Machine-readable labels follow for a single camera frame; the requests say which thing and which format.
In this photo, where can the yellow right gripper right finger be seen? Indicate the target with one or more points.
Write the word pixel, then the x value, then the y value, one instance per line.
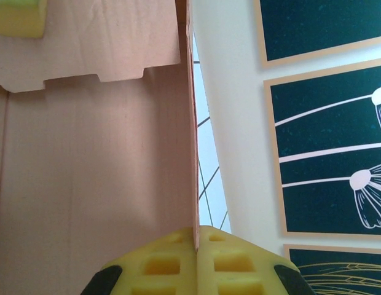
pixel 239 273

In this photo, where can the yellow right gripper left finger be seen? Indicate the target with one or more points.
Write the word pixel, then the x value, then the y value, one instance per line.
pixel 153 276

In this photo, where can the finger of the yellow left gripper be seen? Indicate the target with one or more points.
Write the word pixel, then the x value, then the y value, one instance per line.
pixel 15 18

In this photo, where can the pink cloth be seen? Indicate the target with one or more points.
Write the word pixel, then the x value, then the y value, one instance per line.
pixel 101 153

